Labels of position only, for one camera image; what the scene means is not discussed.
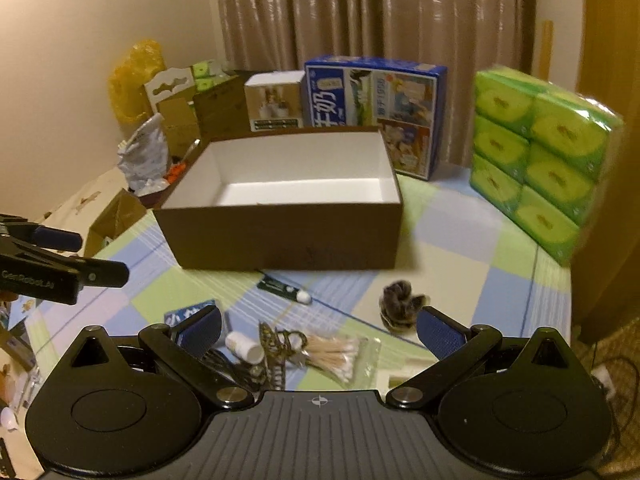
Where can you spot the dark brown cardboard box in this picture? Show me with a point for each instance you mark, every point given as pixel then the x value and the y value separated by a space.
pixel 222 105

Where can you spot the white cutout cardboard box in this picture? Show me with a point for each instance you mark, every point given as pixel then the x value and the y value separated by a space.
pixel 167 87

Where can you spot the dark green tube white cap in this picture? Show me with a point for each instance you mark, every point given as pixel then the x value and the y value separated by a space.
pixel 280 287

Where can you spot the white figurine box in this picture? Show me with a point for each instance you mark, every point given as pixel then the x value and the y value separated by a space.
pixel 272 100

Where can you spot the furry brown hair clip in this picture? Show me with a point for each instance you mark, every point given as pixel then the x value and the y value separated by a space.
pixel 402 305

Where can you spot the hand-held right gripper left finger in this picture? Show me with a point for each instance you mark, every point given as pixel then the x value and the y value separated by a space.
pixel 200 329

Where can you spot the small white bottle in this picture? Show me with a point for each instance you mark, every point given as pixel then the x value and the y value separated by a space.
pixel 245 347

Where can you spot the bag of cotton swabs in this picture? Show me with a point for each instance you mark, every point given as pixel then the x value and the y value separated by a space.
pixel 335 357

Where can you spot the blue milk carton box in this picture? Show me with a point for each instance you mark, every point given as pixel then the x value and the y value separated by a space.
pixel 350 95

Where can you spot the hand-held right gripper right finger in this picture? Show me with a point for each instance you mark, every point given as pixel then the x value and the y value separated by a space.
pixel 440 332

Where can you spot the wooden door panel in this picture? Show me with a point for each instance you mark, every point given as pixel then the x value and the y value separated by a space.
pixel 610 35

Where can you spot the silver foil bag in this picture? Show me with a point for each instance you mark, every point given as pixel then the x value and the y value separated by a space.
pixel 145 155

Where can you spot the small tan cardboard box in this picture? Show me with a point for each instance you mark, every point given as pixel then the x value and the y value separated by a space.
pixel 179 120

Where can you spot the pack of green tissue packets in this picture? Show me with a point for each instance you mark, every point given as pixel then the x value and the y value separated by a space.
pixel 545 160

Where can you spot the leopard print hair claw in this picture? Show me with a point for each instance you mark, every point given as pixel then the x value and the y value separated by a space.
pixel 274 355

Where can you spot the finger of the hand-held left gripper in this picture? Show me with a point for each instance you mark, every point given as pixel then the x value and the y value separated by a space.
pixel 100 272
pixel 57 240

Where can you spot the yellow plastic bag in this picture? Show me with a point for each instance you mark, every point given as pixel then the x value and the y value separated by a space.
pixel 131 85

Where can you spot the checked cloth desktop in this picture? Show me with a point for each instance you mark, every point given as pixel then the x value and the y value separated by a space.
pixel 450 260

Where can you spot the beige curtain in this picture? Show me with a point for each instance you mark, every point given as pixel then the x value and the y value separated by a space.
pixel 375 15

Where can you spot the small blue patterned box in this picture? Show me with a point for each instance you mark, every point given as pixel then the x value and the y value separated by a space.
pixel 181 311

